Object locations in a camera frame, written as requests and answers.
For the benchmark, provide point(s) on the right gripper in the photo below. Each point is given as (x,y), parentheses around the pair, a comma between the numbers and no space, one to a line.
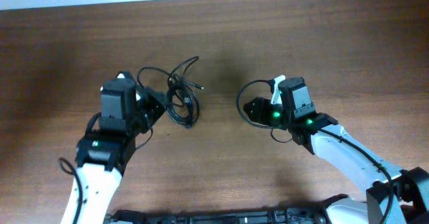
(261,113)

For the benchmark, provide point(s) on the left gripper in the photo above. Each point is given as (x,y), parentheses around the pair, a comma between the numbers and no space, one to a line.
(156,99)

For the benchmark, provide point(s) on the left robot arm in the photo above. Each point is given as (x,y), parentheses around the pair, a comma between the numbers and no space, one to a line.
(108,143)

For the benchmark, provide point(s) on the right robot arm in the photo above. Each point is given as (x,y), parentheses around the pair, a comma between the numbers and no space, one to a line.
(393,194)

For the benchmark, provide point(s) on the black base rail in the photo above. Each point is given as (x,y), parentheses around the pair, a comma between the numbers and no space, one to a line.
(218,215)

